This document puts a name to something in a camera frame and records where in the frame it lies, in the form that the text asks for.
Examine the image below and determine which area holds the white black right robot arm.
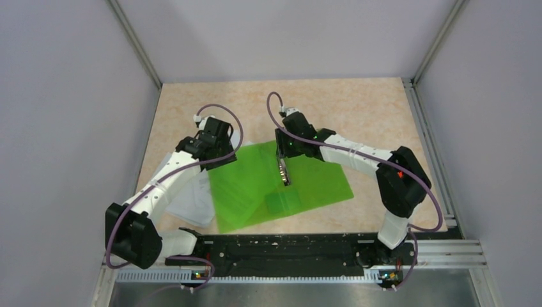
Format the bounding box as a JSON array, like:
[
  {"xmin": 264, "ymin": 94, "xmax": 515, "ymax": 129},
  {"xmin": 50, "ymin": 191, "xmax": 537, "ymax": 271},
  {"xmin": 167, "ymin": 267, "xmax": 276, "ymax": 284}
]
[{"xmin": 275, "ymin": 107, "xmax": 431, "ymax": 268}]

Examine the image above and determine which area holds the green plastic clip folder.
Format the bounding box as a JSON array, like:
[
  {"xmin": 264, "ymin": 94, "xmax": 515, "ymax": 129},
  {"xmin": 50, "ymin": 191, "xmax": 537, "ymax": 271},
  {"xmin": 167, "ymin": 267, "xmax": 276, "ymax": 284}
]
[{"xmin": 215, "ymin": 141, "xmax": 354, "ymax": 233}]

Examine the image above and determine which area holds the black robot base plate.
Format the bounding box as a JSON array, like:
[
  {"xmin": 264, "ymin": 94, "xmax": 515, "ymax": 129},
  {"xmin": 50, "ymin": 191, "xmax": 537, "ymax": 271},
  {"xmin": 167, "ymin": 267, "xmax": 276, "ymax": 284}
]
[{"xmin": 165, "ymin": 233, "xmax": 422, "ymax": 278}]

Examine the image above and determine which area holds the aluminium frame rail front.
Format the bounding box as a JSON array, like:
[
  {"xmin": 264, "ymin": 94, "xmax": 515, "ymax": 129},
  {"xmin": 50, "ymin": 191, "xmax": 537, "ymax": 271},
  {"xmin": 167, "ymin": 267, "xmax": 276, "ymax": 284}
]
[{"xmin": 91, "ymin": 233, "xmax": 498, "ymax": 306}]

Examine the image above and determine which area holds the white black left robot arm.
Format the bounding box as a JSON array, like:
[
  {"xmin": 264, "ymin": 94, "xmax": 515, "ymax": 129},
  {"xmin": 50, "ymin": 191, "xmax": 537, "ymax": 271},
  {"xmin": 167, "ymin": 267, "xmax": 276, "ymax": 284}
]
[{"xmin": 105, "ymin": 116, "xmax": 236, "ymax": 269}]

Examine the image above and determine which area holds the aluminium corner post right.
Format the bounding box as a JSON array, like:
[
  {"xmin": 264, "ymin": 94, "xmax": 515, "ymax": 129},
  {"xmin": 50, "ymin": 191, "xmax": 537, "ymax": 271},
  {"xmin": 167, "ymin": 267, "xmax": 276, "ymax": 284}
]
[{"xmin": 410, "ymin": 0, "xmax": 469, "ymax": 88}]

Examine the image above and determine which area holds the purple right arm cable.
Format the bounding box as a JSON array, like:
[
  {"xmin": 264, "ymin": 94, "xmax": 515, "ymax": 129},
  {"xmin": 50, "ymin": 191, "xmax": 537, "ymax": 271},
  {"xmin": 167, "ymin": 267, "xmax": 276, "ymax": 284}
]
[{"xmin": 266, "ymin": 91, "xmax": 444, "ymax": 292}]

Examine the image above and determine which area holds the white printed paper sheet front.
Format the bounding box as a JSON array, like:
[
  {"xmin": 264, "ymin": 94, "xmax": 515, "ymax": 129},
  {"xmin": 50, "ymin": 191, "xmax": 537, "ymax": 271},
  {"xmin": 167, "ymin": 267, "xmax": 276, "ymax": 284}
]
[{"xmin": 209, "ymin": 144, "xmax": 274, "ymax": 224}]

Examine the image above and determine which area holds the chrome folder clip mechanism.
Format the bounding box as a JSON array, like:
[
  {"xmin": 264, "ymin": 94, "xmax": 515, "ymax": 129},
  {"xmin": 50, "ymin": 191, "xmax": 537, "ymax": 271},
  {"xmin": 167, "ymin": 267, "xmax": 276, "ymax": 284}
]
[{"xmin": 277, "ymin": 158, "xmax": 291, "ymax": 186}]

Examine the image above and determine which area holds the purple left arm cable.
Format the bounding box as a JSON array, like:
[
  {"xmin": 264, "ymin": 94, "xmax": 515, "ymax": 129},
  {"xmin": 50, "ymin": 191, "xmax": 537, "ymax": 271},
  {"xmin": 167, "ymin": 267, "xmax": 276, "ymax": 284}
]
[{"xmin": 105, "ymin": 104, "xmax": 244, "ymax": 293}]

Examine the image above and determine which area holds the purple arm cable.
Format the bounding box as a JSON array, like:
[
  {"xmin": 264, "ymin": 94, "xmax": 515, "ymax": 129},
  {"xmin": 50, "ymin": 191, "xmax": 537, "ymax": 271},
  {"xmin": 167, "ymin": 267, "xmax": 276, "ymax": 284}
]
[
  {"xmin": 105, "ymin": 104, "xmax": 244, "ymax": 293},
  {"xmin": 266, "ymin": 91, "xmax": 444, "ymax": 292}
]

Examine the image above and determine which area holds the aluminium corner post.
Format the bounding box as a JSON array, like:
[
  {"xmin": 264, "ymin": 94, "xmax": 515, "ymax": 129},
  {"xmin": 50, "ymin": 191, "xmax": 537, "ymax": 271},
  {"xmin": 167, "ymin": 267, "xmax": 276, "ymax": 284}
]
[
  {"xmin": 410, "ymin": 0, "xmax": 469, "ymax": 88},
  {"xmin": 105, "ymin": 0, "xmax": 163, "ymax": 90}
]

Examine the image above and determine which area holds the aluminium corner post left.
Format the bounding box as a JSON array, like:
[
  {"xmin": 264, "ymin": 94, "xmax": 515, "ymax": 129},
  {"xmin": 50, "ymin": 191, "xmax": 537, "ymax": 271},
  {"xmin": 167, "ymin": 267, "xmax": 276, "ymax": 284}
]
[{"xmin": 105, "ymin": 0, "xmax": 163, "ymax": 90}]

